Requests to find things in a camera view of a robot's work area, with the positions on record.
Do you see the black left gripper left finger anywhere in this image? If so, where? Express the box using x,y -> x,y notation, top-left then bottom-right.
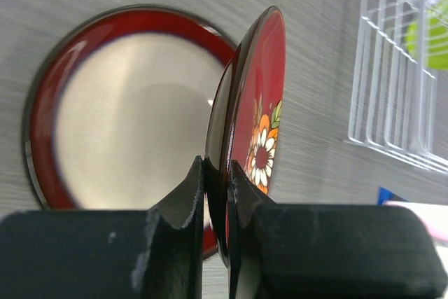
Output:
1,157 -> 204,298

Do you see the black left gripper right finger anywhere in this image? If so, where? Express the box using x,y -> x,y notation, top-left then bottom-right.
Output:
226,162 -> 447,298

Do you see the small brown rimmed plate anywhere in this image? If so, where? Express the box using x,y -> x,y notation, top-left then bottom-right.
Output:
204,6 -> 286,263

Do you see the white wire dish rack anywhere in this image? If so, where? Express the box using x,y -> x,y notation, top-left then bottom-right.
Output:
348,0 -> 447,174

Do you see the large brown rimmed cream plate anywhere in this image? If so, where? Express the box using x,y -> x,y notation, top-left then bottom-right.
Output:
22,4 -> 237,209

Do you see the blue clipboard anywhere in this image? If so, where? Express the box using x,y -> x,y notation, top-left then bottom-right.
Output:
377,187 -> 407,205

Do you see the pink paper sheet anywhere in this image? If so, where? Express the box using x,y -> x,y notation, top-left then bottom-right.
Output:
383,200 -> 448,243

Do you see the green plastic plate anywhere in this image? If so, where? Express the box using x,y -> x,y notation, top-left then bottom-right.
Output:
424,0 -> 447,71

